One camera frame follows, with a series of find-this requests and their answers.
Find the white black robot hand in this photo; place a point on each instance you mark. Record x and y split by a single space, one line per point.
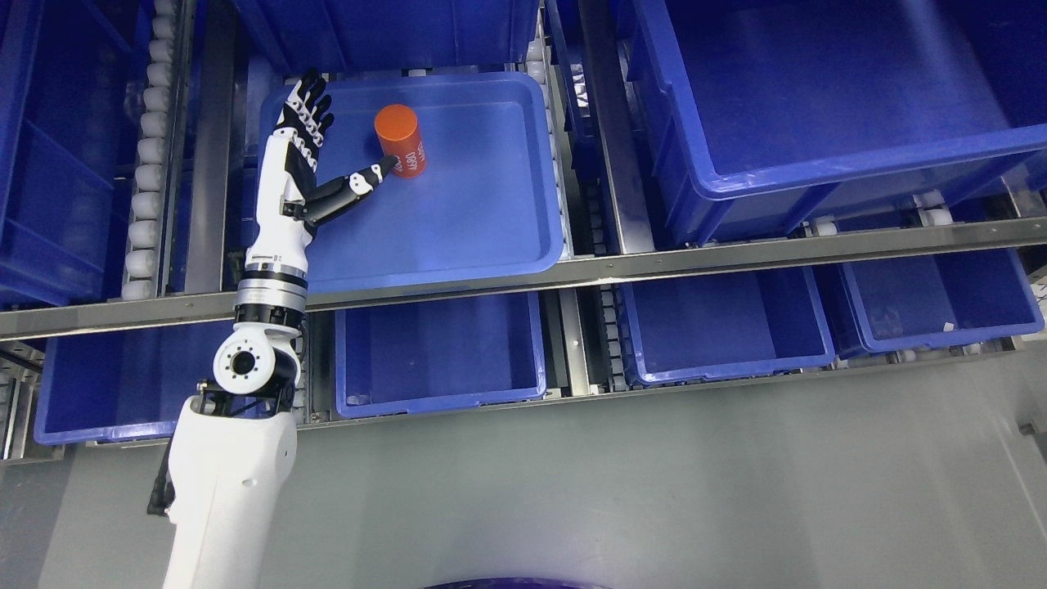
291 204

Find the orange cylindrical capacitor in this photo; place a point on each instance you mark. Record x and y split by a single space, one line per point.
398 129

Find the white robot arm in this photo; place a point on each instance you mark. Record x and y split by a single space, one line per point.
235 441

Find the white roller track left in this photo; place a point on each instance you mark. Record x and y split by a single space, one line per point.
147 228

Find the shallow blue tray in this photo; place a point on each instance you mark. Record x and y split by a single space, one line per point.
485 206

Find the blue bin far left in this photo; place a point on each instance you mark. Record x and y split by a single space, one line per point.
70 71

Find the blue bin lower left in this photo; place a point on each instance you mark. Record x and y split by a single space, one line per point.
111 387

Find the large blue bin upper right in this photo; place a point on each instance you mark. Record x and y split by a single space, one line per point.
763 115

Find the blue bin lower right centre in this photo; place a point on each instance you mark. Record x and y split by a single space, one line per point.
722 326

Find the blue bin lower far right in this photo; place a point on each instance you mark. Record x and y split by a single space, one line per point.
937 301

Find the steel shelf front rail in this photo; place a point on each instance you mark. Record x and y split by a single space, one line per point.
760 255

